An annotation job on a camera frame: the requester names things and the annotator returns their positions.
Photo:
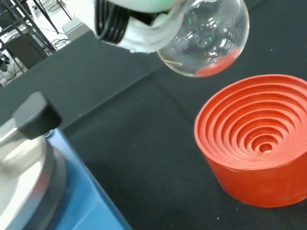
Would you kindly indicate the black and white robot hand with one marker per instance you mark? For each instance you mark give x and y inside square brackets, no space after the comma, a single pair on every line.
[146,40]

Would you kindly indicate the heater with blue base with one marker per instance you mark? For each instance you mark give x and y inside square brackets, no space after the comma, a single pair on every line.
[79,201]

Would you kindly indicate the black equipment box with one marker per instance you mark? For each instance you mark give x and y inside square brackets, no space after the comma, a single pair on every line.
[24,51]

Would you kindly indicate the black table cloth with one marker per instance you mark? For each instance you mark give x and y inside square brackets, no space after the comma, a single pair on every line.
[134,100]

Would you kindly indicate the black tripod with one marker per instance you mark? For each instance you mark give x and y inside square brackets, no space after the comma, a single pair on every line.
[46,14]

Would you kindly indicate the grey equipment box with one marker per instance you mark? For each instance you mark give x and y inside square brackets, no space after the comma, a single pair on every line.
[75,27]

